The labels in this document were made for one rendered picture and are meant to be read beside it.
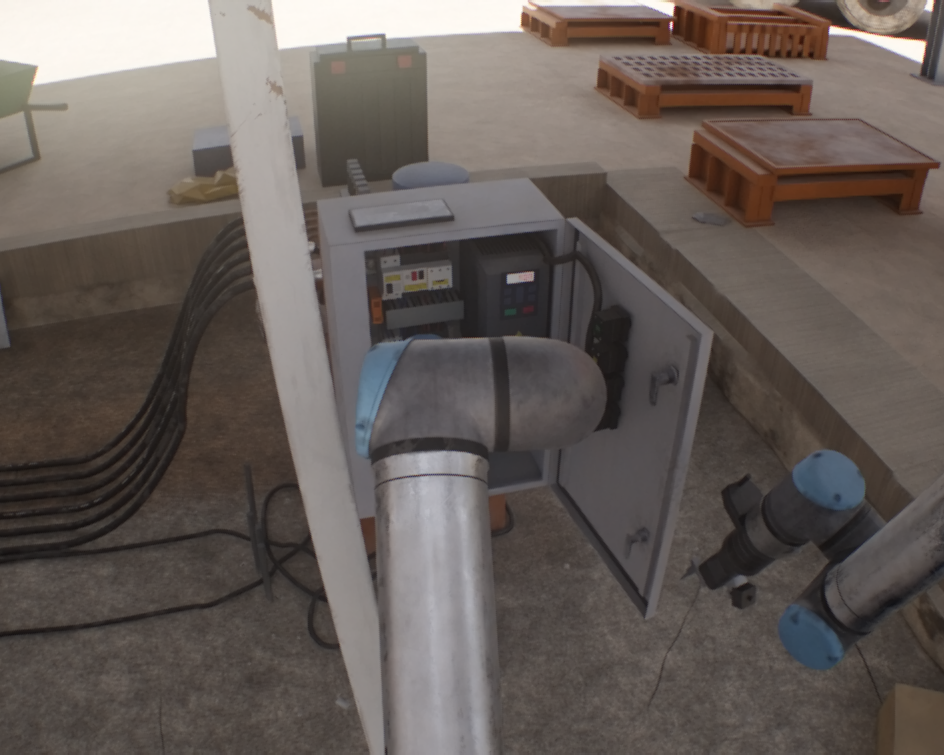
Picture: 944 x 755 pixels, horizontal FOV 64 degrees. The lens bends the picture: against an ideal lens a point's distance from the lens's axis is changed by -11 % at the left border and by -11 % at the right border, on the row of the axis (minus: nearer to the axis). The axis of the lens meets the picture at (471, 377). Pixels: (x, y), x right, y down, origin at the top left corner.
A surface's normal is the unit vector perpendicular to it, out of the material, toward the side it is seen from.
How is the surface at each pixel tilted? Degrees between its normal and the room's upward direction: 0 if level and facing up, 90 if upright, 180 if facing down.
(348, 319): 90
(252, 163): 80
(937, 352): 0
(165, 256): 90
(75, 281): 90
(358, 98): 90
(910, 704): 0
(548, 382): 48
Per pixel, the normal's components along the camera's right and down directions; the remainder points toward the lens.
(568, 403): 0.63, 0.11
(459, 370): 0.04, -0.45
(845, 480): 0.22, -0.64
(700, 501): 0.00, -0.82
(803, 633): -0.75, 0.44
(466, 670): 0.47, -0.35
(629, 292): -0.93, 0.22
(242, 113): 0.26, 0.41
